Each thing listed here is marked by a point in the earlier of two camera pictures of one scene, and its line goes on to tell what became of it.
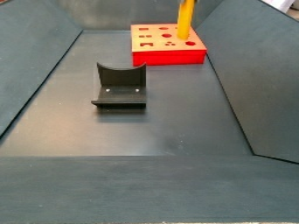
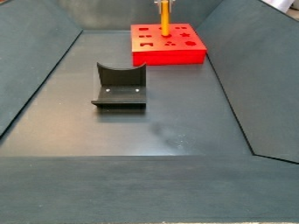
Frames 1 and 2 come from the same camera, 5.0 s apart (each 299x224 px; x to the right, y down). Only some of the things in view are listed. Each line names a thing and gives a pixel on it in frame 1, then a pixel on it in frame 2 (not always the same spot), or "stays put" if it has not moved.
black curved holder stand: [122, 87] stays put
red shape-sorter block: [156, 45] stays put
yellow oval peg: [183, 23] to [164, 17]
